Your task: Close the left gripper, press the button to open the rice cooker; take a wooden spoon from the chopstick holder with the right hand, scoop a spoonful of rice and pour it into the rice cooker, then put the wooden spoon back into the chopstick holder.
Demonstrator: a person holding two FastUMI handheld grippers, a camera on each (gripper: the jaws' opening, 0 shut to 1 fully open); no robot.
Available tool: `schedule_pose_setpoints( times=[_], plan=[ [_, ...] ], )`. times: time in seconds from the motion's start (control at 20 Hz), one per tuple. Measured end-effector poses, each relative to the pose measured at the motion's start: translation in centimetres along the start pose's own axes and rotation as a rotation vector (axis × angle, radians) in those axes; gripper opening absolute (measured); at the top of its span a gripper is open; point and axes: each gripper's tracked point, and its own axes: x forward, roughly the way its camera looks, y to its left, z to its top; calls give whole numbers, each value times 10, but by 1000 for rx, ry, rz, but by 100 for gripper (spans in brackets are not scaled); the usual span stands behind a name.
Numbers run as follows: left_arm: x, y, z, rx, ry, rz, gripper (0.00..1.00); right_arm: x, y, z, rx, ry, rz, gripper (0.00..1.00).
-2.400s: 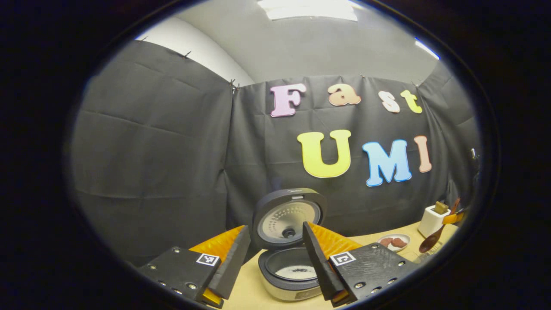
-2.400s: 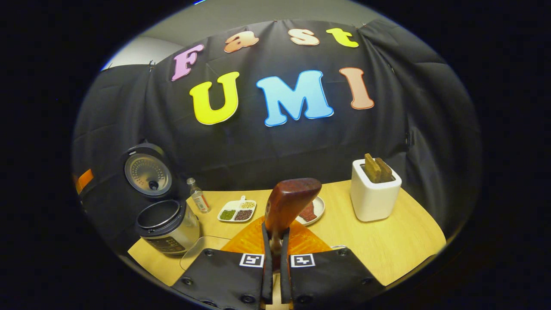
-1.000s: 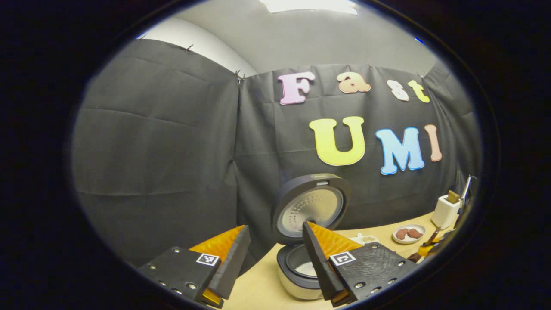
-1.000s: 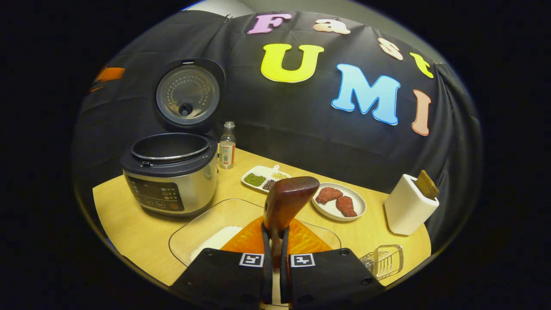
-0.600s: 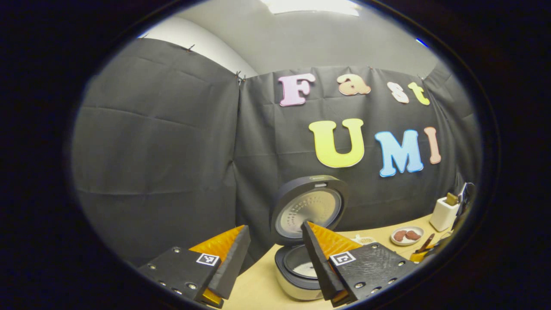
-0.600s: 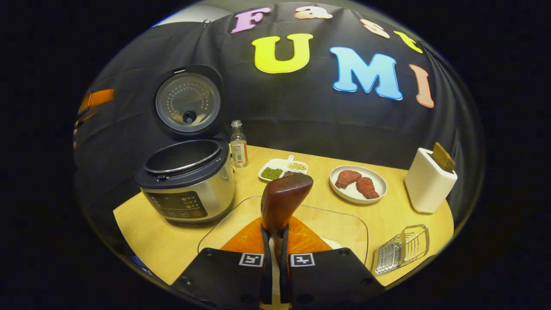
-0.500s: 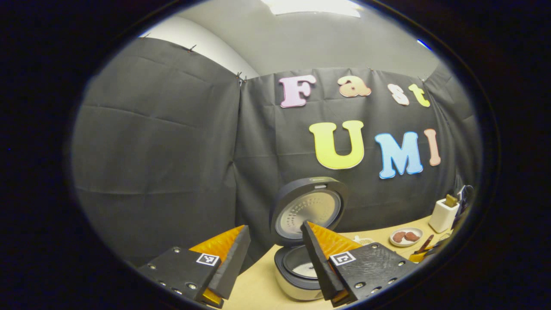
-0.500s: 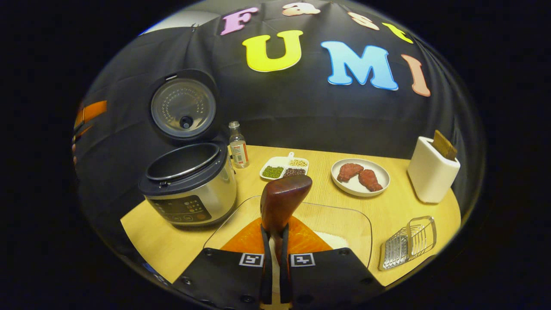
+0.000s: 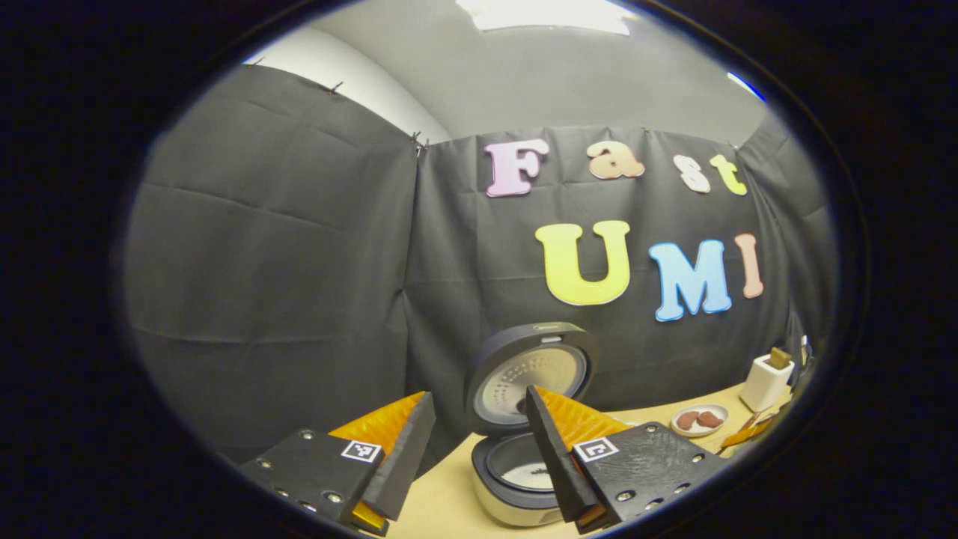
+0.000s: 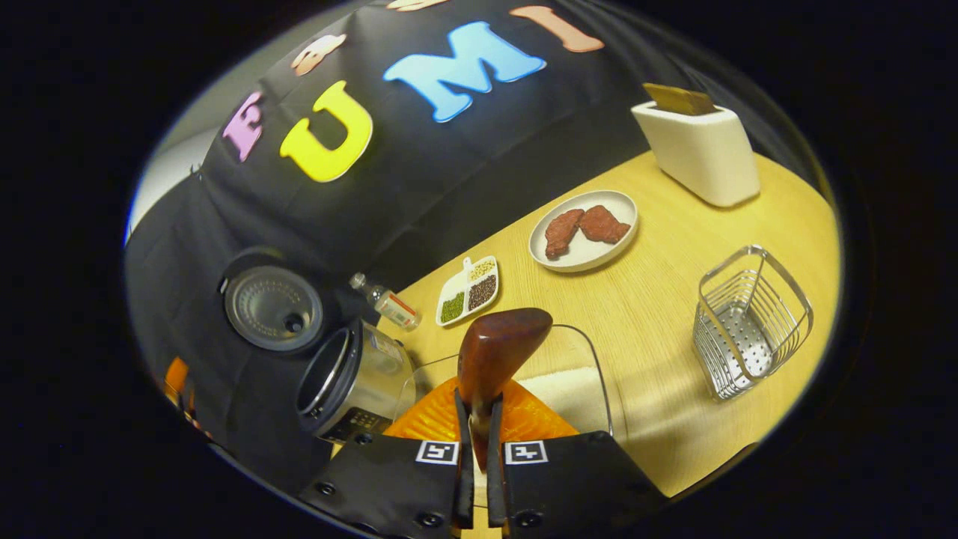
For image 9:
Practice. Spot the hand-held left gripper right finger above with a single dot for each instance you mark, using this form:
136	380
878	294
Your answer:
550	457

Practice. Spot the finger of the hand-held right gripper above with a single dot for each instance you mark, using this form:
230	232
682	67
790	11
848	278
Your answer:
748	434

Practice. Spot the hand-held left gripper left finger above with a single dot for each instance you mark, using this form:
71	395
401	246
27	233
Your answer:
404	464

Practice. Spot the black and silver rice cooker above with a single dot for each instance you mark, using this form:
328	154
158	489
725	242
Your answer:
509	513

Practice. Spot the red meat slice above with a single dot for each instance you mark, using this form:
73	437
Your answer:
710	419
687	420

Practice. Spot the white toaster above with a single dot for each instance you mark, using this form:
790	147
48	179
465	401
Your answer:
763	385

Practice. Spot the white round plate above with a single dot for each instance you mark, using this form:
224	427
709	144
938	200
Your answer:
685	432

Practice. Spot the brown toast slice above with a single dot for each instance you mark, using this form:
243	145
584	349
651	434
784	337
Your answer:
780	358

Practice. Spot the black backdrop cloth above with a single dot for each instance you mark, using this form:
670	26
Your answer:
284	262

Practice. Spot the large ceiling light panel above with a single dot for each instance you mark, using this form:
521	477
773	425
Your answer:
546	13

